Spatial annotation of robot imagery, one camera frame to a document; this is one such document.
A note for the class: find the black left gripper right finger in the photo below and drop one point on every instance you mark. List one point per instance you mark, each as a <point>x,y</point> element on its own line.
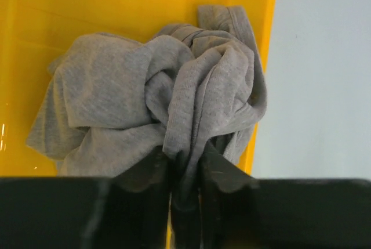
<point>239,211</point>

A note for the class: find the yellow plastic tray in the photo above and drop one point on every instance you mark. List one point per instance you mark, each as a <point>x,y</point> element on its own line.
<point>35,33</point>

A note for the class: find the grey tank top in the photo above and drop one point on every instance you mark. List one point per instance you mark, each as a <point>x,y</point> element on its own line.
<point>111,99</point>

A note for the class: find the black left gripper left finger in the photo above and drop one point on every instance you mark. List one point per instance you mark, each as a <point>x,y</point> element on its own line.
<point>127,211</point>

